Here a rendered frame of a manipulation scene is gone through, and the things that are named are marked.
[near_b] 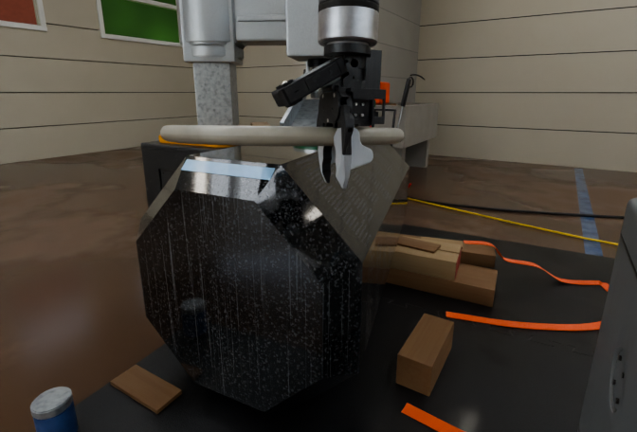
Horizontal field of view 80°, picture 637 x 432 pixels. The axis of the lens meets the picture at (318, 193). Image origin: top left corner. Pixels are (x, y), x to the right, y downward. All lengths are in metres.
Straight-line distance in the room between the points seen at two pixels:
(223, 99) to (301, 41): 0.86
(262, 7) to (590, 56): 4.90
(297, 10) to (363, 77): 0.80
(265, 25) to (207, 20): 0.28
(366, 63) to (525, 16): 5.77
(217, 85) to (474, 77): 4.79
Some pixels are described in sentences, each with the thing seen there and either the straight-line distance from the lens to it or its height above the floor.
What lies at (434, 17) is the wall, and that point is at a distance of 6.59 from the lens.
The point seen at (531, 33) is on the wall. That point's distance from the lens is 6.30.
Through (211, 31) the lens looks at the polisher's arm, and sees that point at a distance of 2.07.
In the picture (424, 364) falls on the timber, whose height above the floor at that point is 0.13.
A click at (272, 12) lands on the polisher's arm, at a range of 2.09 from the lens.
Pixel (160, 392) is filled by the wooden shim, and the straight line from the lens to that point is 1.53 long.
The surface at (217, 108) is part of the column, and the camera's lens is 2.13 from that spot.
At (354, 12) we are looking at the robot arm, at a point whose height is 1.11.
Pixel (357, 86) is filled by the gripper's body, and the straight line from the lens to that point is 0.60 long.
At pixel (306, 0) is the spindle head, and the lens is 1.38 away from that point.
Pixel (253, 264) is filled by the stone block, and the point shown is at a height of 0.56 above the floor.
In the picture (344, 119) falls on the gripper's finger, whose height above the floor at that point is 0.97.
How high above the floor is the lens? 1.00
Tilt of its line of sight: 15 degrees down
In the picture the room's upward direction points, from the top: straight up
